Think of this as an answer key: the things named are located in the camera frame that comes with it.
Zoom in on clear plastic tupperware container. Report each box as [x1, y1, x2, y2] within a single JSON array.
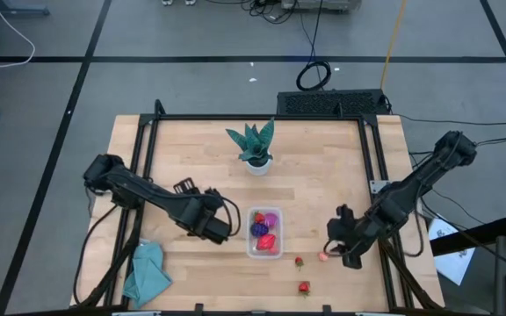
[[246, 206, 285, 260]]

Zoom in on grey furniture base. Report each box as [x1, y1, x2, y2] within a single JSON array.
[[0, 0, 51, 21]]

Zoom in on red toy tomato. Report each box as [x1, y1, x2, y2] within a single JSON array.
[[255, 233, 278, 252]]

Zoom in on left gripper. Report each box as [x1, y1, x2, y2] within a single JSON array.
[[172, 176, 233, 246]]

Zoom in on teal cloth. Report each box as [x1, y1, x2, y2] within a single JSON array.
[[122, 239, 174, 310]]

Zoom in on white floor cable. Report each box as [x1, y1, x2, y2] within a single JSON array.
[[0, 0, 37, 69]]

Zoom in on black cable tangle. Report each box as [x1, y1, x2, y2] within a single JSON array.
[[211, 0, 300, 25]]

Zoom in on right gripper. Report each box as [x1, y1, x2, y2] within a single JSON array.
[[326, 203, 380, 270]]

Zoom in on thin black floor cable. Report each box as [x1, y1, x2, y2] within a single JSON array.
[[394, 111, 506, 126]]

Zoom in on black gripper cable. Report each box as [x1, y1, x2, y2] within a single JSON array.
[[404, 183, 426, 258], [216, 196, 242, 239]]

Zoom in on black desk beam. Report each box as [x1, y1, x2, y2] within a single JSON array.
[[430, 213, 506, 258]]

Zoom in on black hanging cable with coil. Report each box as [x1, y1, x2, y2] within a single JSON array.
[[295, 0, 333, 92]]

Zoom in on black metal table frame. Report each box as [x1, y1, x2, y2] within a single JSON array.
[[73, 98, 435, 311]]

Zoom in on grey floor device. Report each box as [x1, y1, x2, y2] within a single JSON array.
[[280, 0, 363, 12]]

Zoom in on yellow hanging cable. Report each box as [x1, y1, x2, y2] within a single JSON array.
[[379, 0, 408, 92]]

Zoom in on purple toy grapes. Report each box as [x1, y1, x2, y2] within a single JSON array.
[[249, 222, 270, 239]]

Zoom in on white paper sheets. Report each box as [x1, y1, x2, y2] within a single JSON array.
[[428, 213, 476, 287]]

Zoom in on green plant in white pot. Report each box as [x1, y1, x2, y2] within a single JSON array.
[[225, 117, 277, 177]]

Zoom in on black perforated computer case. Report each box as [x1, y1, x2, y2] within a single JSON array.
[[276, 89, 391, 118]]

